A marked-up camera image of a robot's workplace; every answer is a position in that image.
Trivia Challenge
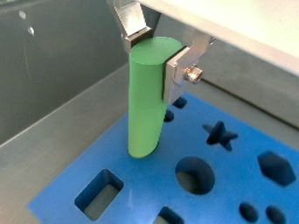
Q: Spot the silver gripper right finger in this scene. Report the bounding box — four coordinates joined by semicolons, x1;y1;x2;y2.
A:
162;30;213;104

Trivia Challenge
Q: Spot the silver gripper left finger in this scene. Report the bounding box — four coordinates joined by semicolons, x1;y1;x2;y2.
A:
106;0;153;53

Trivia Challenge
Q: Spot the green oval peg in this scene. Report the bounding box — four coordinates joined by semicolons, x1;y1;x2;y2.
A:
128;37;182;158

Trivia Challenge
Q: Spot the blue foam shape board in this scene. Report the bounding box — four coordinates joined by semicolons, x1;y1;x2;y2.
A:
27;94;299;224

